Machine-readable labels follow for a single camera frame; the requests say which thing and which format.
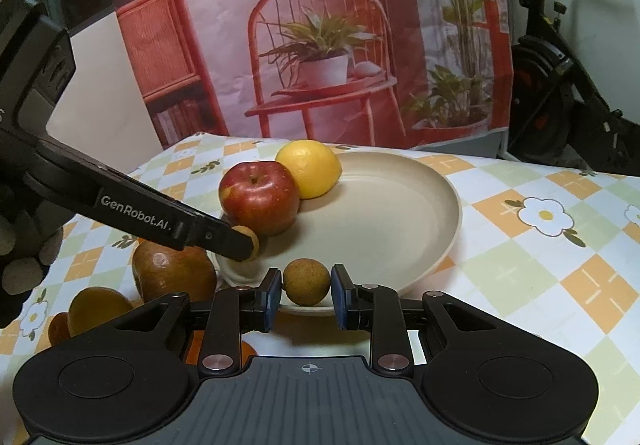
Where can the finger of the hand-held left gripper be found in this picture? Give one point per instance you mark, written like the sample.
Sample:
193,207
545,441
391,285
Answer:
215,237

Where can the person's left hand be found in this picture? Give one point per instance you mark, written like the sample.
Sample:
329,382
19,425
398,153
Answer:
20,270

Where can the printed pink backdrop cloth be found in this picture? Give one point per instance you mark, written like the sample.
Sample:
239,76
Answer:
225,25

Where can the yellow lemon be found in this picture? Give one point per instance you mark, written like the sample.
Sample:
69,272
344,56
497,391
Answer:
312,167

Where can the brown pear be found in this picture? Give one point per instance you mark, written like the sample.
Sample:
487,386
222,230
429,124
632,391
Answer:
170,270

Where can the orange mandarin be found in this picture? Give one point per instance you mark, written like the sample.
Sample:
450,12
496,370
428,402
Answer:
59,327
248,350

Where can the red apple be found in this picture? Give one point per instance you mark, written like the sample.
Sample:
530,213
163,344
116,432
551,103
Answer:
260,197

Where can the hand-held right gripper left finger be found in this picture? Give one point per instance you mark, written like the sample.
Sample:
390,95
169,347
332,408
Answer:
272,300

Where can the checkered floral tablecloth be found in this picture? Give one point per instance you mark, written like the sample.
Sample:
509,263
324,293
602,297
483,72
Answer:
525,275

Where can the beige plate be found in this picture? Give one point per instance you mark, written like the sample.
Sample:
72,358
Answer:
390,225

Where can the brown longan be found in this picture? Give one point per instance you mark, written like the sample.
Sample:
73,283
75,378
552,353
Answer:
306,284
256,245

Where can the yellow-orange citrus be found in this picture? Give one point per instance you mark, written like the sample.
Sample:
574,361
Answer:
95,310

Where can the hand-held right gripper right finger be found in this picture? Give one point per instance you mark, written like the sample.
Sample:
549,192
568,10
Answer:
340,297

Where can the black exercise bike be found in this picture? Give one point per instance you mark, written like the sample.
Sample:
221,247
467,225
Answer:
550,90

